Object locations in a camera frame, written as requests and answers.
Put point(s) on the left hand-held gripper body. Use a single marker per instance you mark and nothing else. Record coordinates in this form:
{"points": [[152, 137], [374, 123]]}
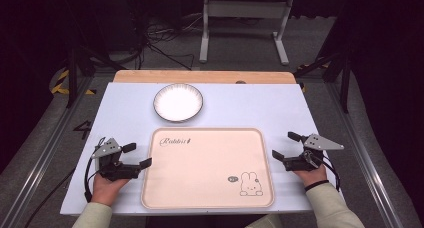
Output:
{"points": [[111, 169]]}

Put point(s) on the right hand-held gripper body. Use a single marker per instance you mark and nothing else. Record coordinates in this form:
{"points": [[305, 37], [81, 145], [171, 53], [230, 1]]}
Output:
{"points": [[300, 163]]}

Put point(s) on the person's right hand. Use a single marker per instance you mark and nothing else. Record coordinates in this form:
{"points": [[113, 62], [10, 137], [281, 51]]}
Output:
{"points": [[313, 177]]}

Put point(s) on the person's left hand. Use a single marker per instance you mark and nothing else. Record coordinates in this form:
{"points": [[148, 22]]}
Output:
{"points": [[106, 189]]}

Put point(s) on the black wristband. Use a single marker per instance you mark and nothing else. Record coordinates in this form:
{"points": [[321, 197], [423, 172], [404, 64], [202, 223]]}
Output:
{"points": [[316, 185]]}

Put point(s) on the pink tray with rabbit print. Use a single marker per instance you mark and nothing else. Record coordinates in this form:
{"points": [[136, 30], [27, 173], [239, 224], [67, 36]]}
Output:
{"points": [[206, 169]]}

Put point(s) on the white plate with dark rim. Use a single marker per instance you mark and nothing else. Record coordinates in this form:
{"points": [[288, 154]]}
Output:
{"points": [[178, 102]]}

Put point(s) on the person's beige clothing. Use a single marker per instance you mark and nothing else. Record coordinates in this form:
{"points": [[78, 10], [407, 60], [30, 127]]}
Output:
{"points": [[266, 222]]}

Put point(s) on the black tripod stand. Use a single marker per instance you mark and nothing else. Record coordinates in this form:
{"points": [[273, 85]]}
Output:
{"points": [[71, 78], [345, 88]]}

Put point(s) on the yellow black floor tape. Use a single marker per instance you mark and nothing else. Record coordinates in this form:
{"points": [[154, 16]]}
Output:
{"points": [[56, 88]]}

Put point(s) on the wooden table board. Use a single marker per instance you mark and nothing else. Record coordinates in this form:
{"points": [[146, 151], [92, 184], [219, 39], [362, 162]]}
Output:
{"points": [[200, 77]]}

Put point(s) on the dark equipment rack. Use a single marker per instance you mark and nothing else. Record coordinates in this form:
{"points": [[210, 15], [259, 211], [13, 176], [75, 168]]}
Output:
{"points": [[135, 8]]}

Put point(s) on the aluminium floor rail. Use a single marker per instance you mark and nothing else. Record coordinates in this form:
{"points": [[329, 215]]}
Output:
{"points": [[366, 174], [43, 158]]}

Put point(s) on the white metal stand frame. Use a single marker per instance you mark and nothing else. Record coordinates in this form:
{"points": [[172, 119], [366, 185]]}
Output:
{"points": [[246, 9]]}

